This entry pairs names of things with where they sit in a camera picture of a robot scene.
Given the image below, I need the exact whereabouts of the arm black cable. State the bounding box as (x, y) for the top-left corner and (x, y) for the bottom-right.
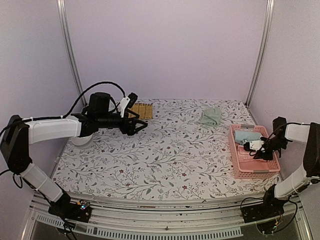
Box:
(0, 81), (127, 136)
(257, 121), (311, 153)

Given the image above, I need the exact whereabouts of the light green towel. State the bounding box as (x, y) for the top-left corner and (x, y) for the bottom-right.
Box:
(199, 107), (222, 127)

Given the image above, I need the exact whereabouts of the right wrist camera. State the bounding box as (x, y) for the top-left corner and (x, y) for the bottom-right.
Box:
(243, 140), (265, 152)

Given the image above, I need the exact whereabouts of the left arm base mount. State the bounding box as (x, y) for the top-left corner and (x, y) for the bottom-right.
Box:
(48, 198), (92, 223)

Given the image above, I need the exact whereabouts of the blue rolled towel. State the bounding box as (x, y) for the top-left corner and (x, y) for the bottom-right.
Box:
(234, 130), (262, 145)

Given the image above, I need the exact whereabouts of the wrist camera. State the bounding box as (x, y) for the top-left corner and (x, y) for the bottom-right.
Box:
(243, 140), (265, 152)
(116, 92), (138, 118)

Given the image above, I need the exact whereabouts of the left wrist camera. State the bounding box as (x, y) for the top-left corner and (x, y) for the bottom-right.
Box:
(116, 92), (138, 118)

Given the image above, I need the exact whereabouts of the pink plastic basket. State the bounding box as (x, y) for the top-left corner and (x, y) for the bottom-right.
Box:
(228, 124), (281, 179)

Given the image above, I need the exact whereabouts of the woven bamboo tray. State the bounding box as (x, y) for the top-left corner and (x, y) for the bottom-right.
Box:
(130, 103), (153, 120)

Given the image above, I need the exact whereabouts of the aluminium front rail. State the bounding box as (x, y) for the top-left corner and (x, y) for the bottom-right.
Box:
(22, 194), (313, 240)

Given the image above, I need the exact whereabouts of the pink towel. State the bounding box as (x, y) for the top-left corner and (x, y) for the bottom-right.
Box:
(237, 145), (266, 163)

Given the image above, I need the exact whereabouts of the left aluminium frame post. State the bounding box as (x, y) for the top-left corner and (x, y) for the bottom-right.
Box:
(56, 0), (83, 95)

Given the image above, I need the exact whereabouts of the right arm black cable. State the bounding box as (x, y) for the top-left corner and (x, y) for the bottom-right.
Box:
(257, 121), (311, 153)

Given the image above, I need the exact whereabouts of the right aluminium frame post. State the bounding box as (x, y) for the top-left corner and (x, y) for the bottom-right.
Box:
(245, 0), (275, 109)

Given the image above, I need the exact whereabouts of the white ceramic bowl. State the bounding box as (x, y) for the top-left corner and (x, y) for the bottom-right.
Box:
(70, 135), (93, 149)

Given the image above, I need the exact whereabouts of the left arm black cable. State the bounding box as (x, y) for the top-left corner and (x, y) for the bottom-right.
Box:
(0, 81), (127, 136)

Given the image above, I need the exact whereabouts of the aluminium frame post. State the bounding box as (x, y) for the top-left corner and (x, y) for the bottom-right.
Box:
(56, 0), (83, 95)
(245, 0), (275, 109)

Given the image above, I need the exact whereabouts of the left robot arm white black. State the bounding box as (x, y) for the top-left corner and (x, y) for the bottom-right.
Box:
(0, 92), (148, 217)

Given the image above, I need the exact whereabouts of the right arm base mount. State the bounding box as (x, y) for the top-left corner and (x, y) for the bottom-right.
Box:
(240, 203), (285, 223)

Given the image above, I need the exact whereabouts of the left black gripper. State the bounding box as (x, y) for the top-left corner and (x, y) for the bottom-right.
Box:
(97, 109), (148, 136)

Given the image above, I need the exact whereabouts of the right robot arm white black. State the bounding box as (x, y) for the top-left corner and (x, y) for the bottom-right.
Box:
(253, 116), (320, 212)

